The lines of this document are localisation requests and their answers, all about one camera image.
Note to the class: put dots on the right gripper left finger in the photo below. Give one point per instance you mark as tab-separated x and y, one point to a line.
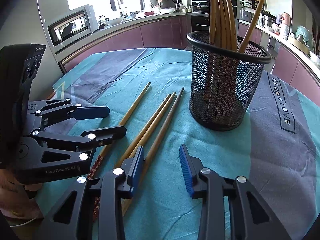
72	215

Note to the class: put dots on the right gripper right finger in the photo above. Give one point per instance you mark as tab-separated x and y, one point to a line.
250	215

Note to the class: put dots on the black mesh pen holder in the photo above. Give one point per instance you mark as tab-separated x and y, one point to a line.
223	81

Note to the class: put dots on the black range hood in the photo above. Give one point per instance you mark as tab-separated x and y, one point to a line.
203	5

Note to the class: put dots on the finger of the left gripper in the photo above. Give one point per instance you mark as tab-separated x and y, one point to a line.
69	144
50	112

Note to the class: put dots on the black built-in oven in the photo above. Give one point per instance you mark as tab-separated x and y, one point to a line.
199	23

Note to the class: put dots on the white microwave oven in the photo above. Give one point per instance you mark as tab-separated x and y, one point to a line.
73	26

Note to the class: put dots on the blue grey tablecloth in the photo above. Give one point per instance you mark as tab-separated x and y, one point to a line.
276	146

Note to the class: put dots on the teal covered appliance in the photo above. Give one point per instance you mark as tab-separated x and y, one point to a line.
303	35

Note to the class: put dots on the white bowl on counter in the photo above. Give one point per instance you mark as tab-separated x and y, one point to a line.
115	21

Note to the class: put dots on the person left hand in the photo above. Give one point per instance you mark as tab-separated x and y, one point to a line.
15	202

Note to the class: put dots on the black tracking camera left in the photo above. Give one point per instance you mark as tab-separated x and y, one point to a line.
19	66

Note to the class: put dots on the pink kettle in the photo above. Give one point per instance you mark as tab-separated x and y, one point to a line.
285	26

